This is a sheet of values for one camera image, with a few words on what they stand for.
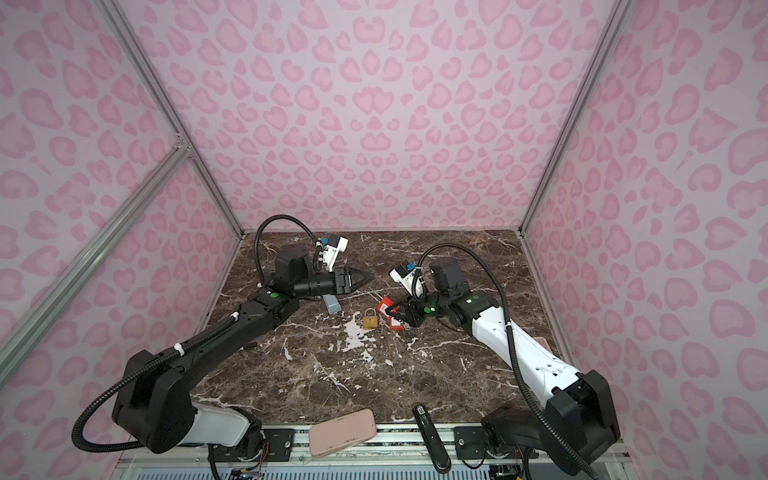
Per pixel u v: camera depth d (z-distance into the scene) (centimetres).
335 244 71
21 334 51
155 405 41
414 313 66
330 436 73
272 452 72
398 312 74
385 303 75
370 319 94
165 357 44
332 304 95
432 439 72
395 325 92
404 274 68
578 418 39
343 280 68
